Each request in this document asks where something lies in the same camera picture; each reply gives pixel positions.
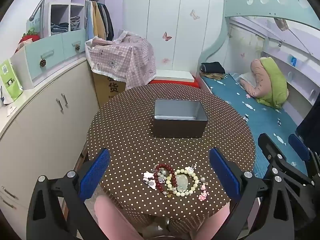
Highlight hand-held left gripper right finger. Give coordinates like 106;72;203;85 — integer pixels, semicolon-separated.
209;148;318;240

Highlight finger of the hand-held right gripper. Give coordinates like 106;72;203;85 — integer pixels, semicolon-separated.
288;134;320;178
258;133;313;188

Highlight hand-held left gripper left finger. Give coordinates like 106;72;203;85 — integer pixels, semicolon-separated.
26;148;111;240

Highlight pale jade pendant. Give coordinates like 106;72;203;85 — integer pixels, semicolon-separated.
175;175;189;191

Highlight cream bead bracelet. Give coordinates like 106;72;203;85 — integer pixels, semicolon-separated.
166;169;200;197

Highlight red bead bracelet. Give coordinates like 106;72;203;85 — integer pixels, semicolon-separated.
153;164;177;195

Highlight grey metal tin box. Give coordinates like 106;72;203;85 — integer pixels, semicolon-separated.
152;99;209;138

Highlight blue patterned bed sheet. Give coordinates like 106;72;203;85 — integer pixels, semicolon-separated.
200;72;308;178

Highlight dark cloth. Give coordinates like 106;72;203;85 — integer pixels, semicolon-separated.
296;97;320;143

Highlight person's right leg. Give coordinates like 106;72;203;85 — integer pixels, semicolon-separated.
190;202;230;240

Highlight person's leg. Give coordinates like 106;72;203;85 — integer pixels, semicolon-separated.
190;202;230;240
94;195;143;240

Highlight person's left leg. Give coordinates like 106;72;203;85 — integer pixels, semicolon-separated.
94;195;143;240

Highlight round polka-dot table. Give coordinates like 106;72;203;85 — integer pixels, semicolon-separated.
86;84;256;233

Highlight cream cabinet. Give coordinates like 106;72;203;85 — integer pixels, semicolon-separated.
0;56;100;230

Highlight green blanket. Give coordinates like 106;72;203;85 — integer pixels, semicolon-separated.
256;57;289;109

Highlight pink pillow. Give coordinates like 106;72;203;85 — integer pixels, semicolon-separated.
239;59;271;99

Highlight white pillow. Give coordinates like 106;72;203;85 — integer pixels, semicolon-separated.
237;72;253;86

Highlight cardboard box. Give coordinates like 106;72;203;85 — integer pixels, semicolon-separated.
92;70;127;109

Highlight folded tan clothes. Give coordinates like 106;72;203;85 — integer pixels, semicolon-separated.
201;72;227;81

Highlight folded dark clothes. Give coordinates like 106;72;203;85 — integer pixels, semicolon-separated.
200;62;225;74

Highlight red stool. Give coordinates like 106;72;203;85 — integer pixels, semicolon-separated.
149;79;200;89

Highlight white board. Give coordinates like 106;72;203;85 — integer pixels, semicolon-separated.
152;70;195;82

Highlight pink checked cloth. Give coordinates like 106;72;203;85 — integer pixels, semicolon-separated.
85;30;157;90

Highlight brown hanging bag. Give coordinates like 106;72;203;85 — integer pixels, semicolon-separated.
274;17;289;32

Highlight green bag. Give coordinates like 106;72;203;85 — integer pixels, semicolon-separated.
0;59;23;105

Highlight mint drawer stair unit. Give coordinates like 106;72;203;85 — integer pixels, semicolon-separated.
10;27;87;90

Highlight folded dark jeans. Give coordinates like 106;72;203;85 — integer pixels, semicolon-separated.
51;22;69;34

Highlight light blue hanging garment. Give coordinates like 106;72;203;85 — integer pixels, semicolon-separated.
86;1;95;41

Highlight dark hanging garments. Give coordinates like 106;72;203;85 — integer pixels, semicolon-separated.
97;2;114;41

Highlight red strawberry plush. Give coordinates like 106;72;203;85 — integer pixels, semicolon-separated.
15;29;41;53

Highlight folded pale jeans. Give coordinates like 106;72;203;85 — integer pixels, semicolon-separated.
70;16;81;31

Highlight tan hanging garment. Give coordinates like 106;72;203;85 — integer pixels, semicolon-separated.
92;1;107;40

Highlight white wardrobe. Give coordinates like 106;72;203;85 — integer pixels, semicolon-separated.
122;0;227;72

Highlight grey handrail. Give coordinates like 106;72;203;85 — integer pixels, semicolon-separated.
29;0;60;38

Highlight pale pink charm keychain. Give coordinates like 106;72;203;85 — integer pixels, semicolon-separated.
142;171;156;189

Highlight clear crystal bead bracelet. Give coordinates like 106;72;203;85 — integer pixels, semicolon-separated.
157;168;168;182

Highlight mint bunk bed frame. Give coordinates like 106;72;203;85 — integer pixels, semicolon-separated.
200;0;320;75

